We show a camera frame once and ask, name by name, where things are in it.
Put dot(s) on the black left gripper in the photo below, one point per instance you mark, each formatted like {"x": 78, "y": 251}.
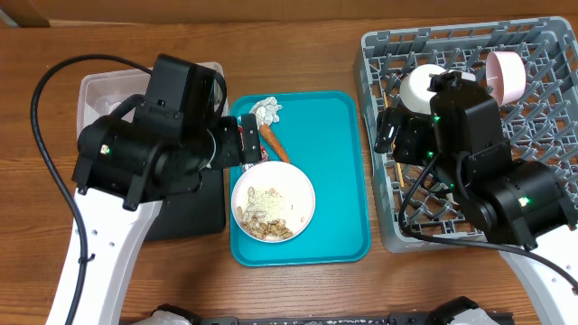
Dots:
{"x": 230, "y": 153}

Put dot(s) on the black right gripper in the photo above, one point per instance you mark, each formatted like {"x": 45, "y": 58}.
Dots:
{"x": 410, "y": 125}

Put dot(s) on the orange carrot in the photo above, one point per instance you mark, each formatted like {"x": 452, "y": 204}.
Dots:
{"x": 270, "y": 137}

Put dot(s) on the wooden chopstick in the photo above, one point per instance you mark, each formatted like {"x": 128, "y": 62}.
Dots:
{"x": 398, "y": 167}

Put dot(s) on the white bowl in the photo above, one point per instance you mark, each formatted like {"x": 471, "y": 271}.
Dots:
{"x": 414, "y": 90}

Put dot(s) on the pink bowl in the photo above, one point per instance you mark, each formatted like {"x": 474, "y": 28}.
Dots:
{"x": 505, "y": 73}

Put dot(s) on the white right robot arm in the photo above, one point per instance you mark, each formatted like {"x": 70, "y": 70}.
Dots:
{"x": 521, "y": 206}

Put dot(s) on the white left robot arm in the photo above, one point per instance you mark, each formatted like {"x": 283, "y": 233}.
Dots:
{"x": 150, "y": 147}

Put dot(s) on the grey dishwasher rack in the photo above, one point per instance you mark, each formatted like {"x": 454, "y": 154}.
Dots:
{"x": 542, "y": 125}

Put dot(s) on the red foil snack wrapper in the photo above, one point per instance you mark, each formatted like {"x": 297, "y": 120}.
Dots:
{"x": 244, "y": 166}

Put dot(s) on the crumpled white tissue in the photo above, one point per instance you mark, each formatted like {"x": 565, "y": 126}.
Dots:
{"x": 266, "y": 111}

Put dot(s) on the pink plate with food scraps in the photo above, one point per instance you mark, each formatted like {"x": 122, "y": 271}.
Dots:
{"x": 273, "y": 202}

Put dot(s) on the teal serving tray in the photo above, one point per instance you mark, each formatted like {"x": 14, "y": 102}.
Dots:
{"x": 319, "y": 130}

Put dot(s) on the black rectangular tray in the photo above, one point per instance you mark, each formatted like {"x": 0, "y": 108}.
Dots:
{"x": 192, "y": 214}

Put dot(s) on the clear plastic bin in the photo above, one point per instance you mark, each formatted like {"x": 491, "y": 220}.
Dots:
{"x": 108, "y": 95}

